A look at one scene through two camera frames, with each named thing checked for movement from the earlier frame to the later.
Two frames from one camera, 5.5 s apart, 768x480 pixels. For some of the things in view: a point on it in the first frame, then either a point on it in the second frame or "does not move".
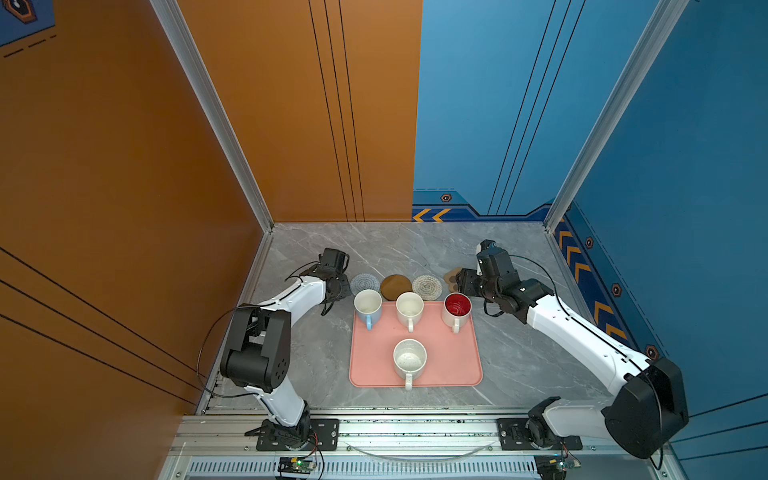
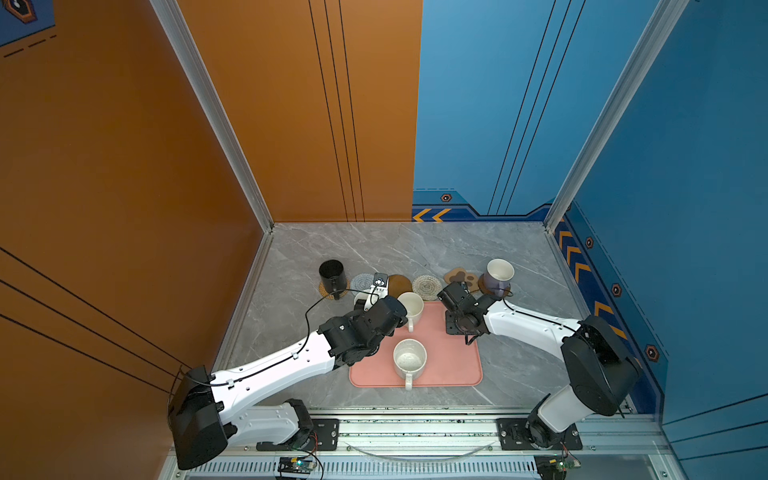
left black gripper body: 343,287 to 359,311
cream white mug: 409,309 does not move
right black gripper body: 474,285 to 453,326
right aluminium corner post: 664,21 does not move
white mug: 409,359 does not move
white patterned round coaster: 428,287 does not move
